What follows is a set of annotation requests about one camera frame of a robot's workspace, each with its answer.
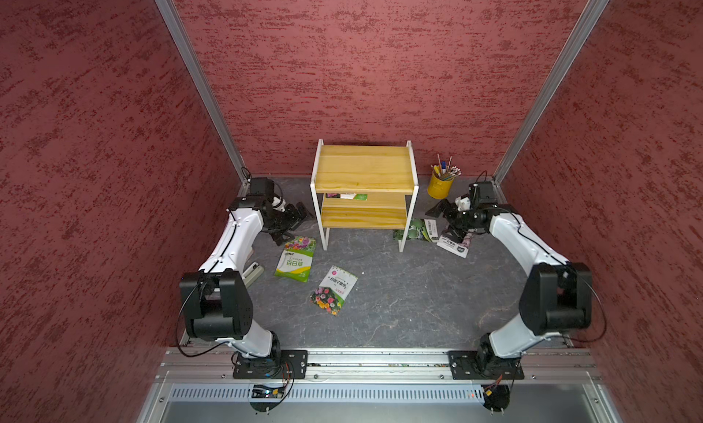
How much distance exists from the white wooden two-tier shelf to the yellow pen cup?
0.29 metres

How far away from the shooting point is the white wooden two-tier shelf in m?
0.75

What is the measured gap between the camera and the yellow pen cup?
1086 mm

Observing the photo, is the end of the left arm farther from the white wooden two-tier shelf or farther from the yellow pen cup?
the yellow pen cup

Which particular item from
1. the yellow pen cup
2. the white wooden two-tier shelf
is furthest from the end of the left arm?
the yellow pen cup
